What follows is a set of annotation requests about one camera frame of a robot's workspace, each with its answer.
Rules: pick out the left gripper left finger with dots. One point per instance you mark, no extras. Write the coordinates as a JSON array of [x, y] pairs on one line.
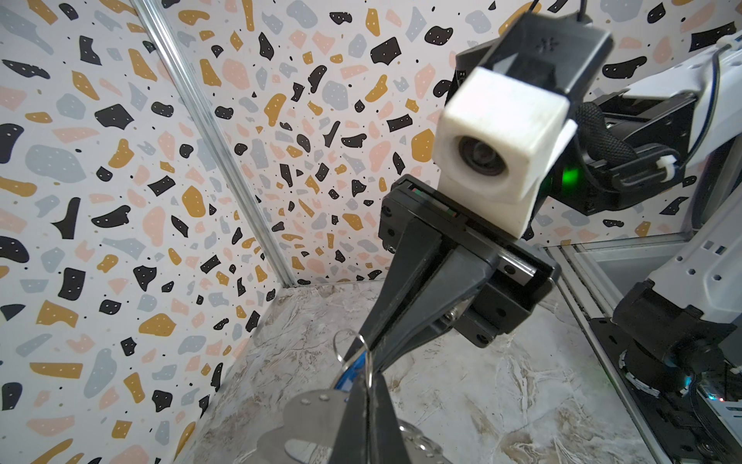
[[351, 445]]

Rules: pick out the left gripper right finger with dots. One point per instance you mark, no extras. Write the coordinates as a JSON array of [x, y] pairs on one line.
[[388, 423]]

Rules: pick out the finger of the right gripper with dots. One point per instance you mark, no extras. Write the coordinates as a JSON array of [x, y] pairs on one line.
[[401, 233], [423, 285]]

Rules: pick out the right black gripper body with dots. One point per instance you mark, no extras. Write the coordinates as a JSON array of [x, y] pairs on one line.
[[523, 275]]

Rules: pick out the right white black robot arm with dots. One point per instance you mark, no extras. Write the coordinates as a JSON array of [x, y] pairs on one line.
[[684, 319]]

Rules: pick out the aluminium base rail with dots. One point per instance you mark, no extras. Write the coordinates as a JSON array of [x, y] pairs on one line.
[[595, 277]]

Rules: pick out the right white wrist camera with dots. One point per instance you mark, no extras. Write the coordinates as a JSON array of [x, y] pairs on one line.
[[507, 122]]

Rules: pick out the right aluminium corner post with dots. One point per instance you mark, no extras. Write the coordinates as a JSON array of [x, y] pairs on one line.
[[196, 102]]

